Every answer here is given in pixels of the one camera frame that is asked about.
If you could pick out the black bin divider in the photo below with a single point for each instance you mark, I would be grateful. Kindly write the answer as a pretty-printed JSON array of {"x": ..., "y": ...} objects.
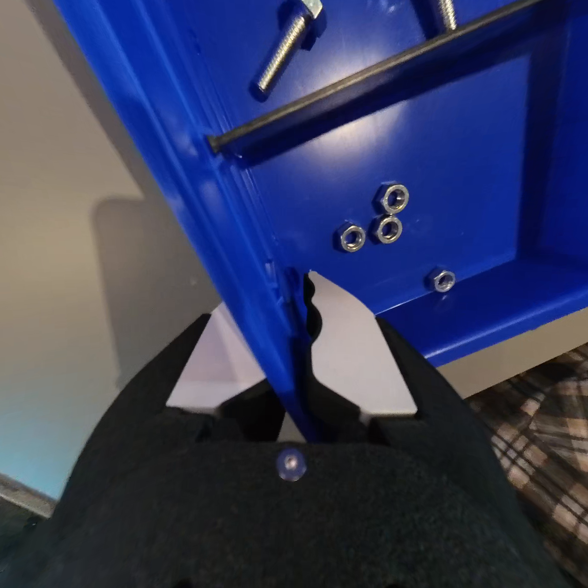
[{"x": 376, "y": 76}]

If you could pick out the blue plastic bin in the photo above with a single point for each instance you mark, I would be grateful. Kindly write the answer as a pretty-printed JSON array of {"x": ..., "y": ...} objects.
[{"x": 436, "y": 138}]

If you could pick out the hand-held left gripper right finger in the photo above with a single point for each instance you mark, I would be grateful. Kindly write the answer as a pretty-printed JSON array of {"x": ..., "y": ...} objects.
[{"x": 353, "y": 358}]

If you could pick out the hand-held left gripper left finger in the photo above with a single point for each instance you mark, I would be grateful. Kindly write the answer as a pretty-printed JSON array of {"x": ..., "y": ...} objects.
[{"x": 202, "y": 367}]

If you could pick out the steel hex nut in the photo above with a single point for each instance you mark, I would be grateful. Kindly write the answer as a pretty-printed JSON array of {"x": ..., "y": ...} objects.
[
  {"x": 349, "y": 238},
  {"x": 393, "y": 198},
  {"x": 387, "y": 228},
  {"x": 442, "y": 280}
]

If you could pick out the steel hex bolt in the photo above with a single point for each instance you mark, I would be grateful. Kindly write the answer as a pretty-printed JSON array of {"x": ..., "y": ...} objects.
[
  {"x": 446, "y": 13},
  {"x": 285, "y": 50}
]

